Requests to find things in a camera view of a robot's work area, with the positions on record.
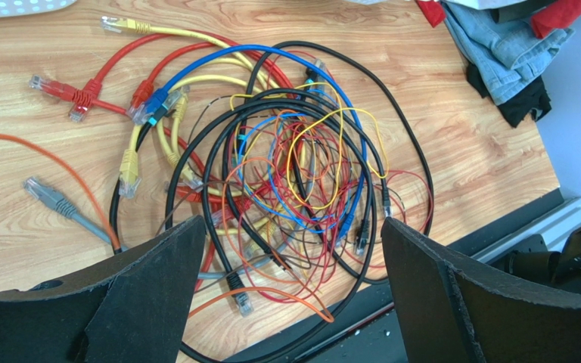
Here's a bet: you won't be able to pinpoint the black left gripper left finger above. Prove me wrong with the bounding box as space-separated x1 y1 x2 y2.
0 216 206 362

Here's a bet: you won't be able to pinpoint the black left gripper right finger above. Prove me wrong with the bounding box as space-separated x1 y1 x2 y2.
381 218 581 362

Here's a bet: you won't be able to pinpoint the orange thin wire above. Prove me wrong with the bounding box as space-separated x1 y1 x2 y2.
0 132 336 324

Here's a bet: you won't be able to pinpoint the black garment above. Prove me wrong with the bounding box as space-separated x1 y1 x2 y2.
466 64 551 128

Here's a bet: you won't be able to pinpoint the folded blue jeans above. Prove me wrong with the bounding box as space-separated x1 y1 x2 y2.
442 2 574 105

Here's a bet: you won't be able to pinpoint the left white basket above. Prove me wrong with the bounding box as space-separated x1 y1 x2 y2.
0 0 77 18

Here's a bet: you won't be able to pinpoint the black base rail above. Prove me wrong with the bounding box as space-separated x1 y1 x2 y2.
279 191 581 362

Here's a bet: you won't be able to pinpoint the black ethernet cable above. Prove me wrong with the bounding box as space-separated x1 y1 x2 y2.
164 88 392 317

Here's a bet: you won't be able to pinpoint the grey ethernet cable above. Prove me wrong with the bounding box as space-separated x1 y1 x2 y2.
23 175 317 281

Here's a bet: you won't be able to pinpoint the long black cable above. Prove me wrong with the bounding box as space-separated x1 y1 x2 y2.
109 40 435 363

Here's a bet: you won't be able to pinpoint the thin coloured wire tangle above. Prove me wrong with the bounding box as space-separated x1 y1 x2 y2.
157 80 433 306

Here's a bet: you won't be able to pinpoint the red ethernet cable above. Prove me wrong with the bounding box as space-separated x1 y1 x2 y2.
28 33 171 123
128 29 297 293

